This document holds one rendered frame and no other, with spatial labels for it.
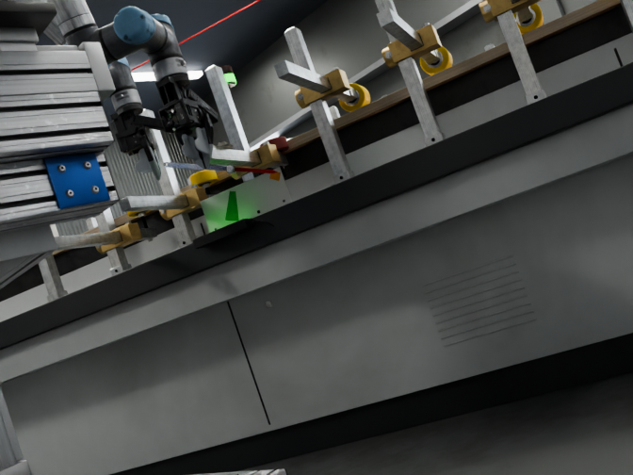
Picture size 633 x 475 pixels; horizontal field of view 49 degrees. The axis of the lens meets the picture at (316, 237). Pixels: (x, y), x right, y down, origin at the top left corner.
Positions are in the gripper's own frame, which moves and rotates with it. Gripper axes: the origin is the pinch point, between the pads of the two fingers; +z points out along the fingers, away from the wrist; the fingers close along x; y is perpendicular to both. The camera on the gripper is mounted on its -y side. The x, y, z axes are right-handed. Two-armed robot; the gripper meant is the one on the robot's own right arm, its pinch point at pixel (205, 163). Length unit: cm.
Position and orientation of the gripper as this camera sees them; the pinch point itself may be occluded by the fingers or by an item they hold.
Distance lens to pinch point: 161.4
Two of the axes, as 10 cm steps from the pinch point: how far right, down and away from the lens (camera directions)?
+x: 8.7, -3.3, -3.7
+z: 3.3, 9.4, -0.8
